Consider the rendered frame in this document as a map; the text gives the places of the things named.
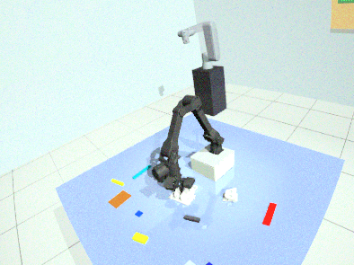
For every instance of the blue flat square plate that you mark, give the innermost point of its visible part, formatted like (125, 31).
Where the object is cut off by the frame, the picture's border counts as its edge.
(139, 213)

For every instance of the brown flat plate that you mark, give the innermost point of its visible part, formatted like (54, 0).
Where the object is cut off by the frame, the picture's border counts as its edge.
(119, 199)

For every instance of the red flat bar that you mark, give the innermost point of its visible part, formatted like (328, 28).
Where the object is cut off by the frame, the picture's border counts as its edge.
(267, 219)

